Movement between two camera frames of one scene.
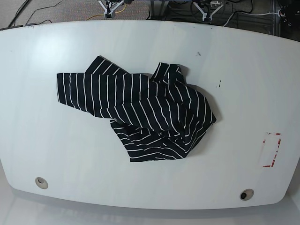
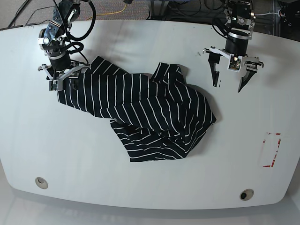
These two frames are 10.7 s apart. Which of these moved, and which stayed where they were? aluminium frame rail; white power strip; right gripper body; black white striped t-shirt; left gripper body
Moved: right gripper body; left gripper body
Stayed: aluminium frame rail; white power strip; black white striped t-shirt
